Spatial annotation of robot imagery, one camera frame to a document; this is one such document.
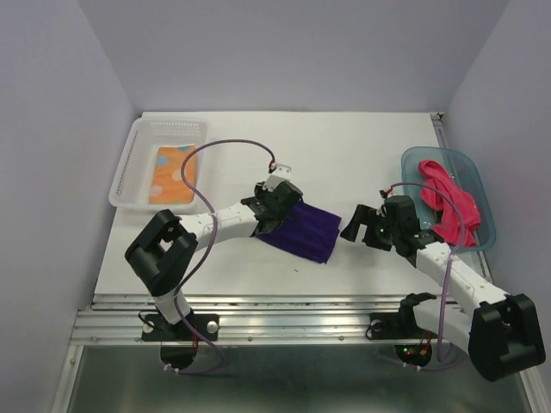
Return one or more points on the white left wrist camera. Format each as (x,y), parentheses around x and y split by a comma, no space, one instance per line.
(280,173)

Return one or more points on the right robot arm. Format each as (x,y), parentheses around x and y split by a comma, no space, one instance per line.
(499,332)

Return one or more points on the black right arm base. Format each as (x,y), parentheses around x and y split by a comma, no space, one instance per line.
(401,325)

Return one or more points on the pink towel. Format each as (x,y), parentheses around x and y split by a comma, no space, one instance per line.
(460,216)

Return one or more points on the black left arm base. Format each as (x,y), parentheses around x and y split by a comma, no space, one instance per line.
(180,342)

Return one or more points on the aluminium mounting rail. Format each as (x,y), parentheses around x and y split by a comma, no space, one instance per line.
(244,321)

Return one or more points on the blue plastic tub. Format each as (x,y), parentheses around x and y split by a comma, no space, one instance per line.
(465,174)

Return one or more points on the purple towel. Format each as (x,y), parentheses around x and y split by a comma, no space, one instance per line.
(307,232)

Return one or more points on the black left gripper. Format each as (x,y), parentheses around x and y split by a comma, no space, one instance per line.
(261,191)

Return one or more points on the white plastic basket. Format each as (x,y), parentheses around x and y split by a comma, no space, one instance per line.
(148,175)

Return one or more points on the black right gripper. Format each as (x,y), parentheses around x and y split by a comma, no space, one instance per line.
(362,215)

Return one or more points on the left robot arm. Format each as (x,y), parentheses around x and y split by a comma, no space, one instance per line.
(161,253)

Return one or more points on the orange polka dot towel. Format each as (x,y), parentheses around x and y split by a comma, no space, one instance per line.
(167,186)

